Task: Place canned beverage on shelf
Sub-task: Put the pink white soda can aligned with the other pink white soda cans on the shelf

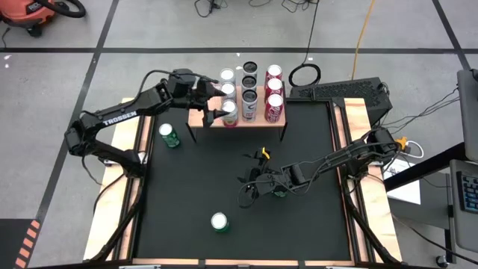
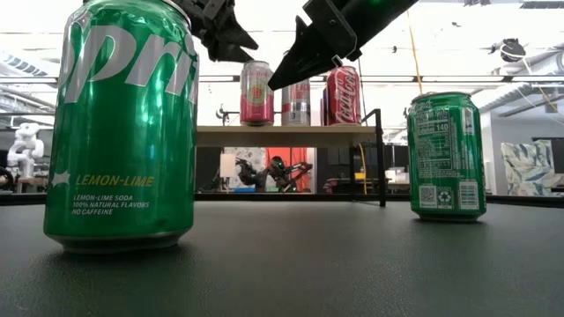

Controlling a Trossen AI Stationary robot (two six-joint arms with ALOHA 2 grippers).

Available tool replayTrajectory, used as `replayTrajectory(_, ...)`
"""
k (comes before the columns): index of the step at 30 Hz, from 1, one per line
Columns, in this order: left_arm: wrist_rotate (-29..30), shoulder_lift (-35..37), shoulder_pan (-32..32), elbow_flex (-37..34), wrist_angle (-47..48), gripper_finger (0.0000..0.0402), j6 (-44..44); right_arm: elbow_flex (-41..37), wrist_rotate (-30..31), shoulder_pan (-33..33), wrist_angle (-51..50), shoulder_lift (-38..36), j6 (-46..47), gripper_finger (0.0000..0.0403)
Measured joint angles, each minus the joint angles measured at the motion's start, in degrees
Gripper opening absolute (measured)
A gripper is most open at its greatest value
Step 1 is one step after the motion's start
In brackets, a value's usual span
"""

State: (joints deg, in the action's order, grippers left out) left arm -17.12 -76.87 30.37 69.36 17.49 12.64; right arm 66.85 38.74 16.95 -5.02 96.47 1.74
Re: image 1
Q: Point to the black table mat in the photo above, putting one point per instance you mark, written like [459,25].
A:
[186,187]

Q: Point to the white paper sheet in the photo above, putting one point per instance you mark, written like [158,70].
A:
[409,192]

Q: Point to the orange power plug adapter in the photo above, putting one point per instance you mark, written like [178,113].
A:
[402,142]

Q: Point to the orange shop vacuum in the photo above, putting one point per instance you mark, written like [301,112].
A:
[26,13]

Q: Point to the black caster wheel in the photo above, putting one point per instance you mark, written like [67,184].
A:
[441,260]

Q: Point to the black desk beam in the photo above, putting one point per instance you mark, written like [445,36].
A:
[429,166]

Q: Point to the black aluminium table frame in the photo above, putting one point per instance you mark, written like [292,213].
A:
[354,239]

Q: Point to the orange striped black floor mat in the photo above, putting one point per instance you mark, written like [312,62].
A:
[11,243]

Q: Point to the grey desk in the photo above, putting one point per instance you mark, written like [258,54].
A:
[463,231]

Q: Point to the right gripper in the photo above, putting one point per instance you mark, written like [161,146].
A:
[280,179]

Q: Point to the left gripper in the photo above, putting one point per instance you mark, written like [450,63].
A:
[186,91]

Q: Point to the small yellow tag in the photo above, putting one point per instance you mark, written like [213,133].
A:
[265,152]

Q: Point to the grey monitor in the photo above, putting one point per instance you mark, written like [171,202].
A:
[470,112]

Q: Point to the white and pink seltzer can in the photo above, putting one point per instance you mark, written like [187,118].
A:
[228,89]
[227,74]
[231,112]

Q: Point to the slim white Celsius can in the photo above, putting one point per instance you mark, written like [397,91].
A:
[249,108]
[250,67]
[249,81]

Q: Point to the dark keyboard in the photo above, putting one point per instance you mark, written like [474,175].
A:
[470,192]

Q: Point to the red Coca-Cola can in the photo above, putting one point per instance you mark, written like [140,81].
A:
[274,84]
[274,70]

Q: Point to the wooden shelf with black legs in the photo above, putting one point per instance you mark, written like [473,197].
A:
[195,120]

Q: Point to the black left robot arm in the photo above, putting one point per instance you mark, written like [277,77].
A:
[149,101]

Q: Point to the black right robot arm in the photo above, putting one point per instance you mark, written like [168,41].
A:
[336,158]

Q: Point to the green Sprite can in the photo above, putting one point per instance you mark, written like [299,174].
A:
[219,220]
[165,129]
[280,193]

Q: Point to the red and white soda can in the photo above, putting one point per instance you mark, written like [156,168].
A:
[274,110]

